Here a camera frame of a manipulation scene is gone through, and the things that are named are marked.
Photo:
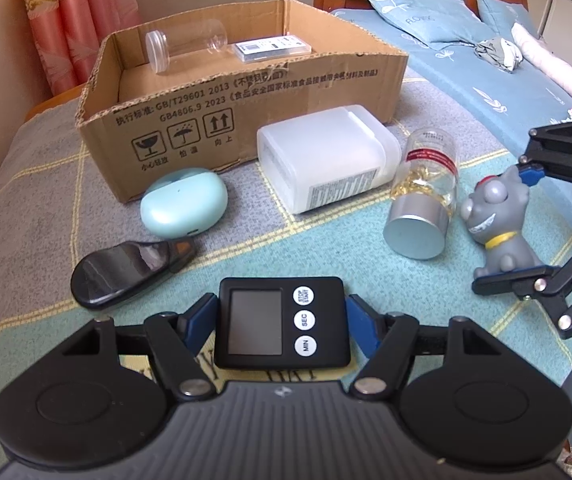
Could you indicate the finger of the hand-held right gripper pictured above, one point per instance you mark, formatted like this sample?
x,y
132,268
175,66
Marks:
x,y
516,282
532,176

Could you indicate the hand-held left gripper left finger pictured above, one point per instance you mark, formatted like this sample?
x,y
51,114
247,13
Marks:
x,y
198,324

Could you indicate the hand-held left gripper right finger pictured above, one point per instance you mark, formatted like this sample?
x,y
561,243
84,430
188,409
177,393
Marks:
x,y
361,327

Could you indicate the grey cat toy figure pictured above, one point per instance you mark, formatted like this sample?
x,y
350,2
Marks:
x,y
501,225

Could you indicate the black digital timer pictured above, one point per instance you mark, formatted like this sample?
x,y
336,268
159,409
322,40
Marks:
x,y
281,325

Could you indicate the brown cardboard box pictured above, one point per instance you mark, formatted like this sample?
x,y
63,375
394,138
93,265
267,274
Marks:
x,y
266,105

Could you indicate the clear plastic jar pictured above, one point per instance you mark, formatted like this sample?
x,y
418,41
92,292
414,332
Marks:
x,y
186,42

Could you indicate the clear labelled plastic card case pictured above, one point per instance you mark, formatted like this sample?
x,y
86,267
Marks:
x,y
271,49

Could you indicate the clear capsule jar silver lid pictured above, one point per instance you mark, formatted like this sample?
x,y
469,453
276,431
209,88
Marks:
x,y
421,210

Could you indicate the blue printed bed sheet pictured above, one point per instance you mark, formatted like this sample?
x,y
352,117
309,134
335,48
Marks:
x,y
466,80

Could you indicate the white rolled blanket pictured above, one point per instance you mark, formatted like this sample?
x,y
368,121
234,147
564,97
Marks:
x,y
551,57

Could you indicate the mint green earbuds case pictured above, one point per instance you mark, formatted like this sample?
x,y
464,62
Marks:
x,y
183,202

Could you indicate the crumpled grey white cloth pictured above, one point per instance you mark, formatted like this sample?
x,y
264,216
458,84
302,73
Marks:
x,y
498,54

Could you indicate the blue flower print pillow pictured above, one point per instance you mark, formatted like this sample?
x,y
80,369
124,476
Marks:
x,y
416,15
506,10

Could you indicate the white plastic bottle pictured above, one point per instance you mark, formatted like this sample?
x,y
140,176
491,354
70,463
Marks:
x,y
321,160

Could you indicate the checked green grey tablecloth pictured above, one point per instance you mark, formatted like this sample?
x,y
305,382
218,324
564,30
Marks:
x,y
41,210

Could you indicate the wooden bedside table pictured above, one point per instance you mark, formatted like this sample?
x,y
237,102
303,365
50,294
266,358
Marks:
x,y
53,102

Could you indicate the pink patterned curtain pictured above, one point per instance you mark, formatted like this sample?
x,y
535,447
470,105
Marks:
x,y
81,15

